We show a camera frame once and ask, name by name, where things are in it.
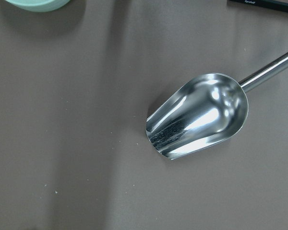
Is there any steel ice scoop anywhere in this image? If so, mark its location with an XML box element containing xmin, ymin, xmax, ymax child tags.
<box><xmin>146</xmin><ymin>52</ymin><xmax>288</xmax><ymax>160</ymax></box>

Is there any mint green bowl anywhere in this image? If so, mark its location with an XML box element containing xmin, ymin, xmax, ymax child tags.
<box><xmin>7</xmin><ymin>0</ymin><xmax>70</xmax><ymax>12</ymax></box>

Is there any black laptop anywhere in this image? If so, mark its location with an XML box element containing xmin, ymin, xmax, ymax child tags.
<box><xmin>232</xmin><ymin>0</ymin><xmax>288</xmax><ymax>12</ymax></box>

